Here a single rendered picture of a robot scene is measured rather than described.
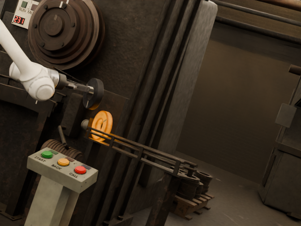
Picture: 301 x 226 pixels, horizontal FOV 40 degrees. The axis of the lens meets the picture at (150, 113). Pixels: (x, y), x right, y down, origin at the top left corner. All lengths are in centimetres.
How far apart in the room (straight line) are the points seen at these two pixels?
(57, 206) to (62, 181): 9
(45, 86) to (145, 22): 91
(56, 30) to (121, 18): 39
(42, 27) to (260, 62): 627
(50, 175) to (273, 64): 704
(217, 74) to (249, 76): 64
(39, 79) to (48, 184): 44
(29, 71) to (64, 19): 71
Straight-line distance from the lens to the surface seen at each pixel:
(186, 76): 314
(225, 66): 839
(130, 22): 248
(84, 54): 238
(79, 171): 151
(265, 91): 822
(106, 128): 207
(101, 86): 202
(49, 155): 159
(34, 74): 175
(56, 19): 241
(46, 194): 157
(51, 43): 242
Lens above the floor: 96
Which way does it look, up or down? 3 degrees down
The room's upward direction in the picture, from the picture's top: 20 degrees clockwise
